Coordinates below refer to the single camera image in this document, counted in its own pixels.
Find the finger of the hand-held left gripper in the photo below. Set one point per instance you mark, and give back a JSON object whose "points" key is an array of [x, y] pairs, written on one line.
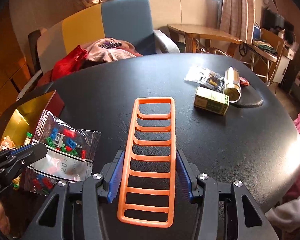
{"points": [[20, 149], [35, 152]]}

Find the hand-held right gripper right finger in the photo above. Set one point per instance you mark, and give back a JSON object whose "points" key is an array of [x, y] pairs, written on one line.
{"points": [[183, 177]]}

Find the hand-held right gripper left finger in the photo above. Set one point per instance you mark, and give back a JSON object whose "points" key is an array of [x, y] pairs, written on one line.
{"points": [[115, 177]]}

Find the green cracker packet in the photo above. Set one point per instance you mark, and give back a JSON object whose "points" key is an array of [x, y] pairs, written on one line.
{"points": [[28, 137]]}

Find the orange snack bag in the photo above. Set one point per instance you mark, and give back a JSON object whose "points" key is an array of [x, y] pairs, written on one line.
{"points": [[6, 142]]}

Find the clear bag of toy bricks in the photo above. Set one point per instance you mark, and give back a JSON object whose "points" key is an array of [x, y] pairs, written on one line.
{"points": [[65, 140]]}

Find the gold box with red outside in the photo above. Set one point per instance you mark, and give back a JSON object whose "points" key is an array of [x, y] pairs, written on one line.
{"points": [[22, 115]]}

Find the orange plastic rack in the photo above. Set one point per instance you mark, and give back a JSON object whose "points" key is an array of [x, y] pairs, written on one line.
{"points": [[145, 224]]}

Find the green and cream box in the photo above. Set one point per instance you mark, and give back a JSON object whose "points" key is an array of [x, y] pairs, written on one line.
{"points": [[210, 102]]}

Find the clear packet with yellow label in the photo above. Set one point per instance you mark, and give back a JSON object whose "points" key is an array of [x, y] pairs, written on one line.
{"points": [[213, 80]]}

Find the white clear packet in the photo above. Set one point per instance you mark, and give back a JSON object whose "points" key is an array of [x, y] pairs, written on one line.
{"points": [[195, 73]]}

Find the gold metal can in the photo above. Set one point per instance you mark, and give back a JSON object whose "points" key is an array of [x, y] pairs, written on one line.
{"points": [[232, 82]]}

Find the small red packet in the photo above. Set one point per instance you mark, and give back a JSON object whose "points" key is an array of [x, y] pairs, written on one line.
{"points": [[243, 82]]}

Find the brown-red cloth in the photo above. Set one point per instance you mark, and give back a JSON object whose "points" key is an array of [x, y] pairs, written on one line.
{"points": [[46, 76]]}

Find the red cloth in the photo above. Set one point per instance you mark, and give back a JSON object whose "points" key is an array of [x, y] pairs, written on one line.
{"points": [[67, 65]]}

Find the person's pale clothing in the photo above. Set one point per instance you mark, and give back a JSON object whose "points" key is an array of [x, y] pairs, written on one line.
{"points": [[292, 217]]}

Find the plastic bags under table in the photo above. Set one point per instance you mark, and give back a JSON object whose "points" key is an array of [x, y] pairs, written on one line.
{"points": [[207, 50]]}

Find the wooden side table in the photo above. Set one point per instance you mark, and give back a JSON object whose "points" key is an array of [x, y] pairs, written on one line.
{"points": [[205, 31]]}

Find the green patterned cloth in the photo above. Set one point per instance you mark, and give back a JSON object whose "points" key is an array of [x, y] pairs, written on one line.
{"points": [[263, 46]]}

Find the white cabinet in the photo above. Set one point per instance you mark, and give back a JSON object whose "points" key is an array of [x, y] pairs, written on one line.
{"points": [[287, 62]]}

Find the blue yellow grey armchair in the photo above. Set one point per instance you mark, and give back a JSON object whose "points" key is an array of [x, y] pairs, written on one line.
{"points": [[125, 17]]}

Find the blue globe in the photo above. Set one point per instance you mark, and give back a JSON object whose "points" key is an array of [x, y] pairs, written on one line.
{"points": [[256, 31]]}

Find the black appliance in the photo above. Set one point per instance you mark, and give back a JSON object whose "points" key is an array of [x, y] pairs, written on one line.
{"points": [[275, 17]]}

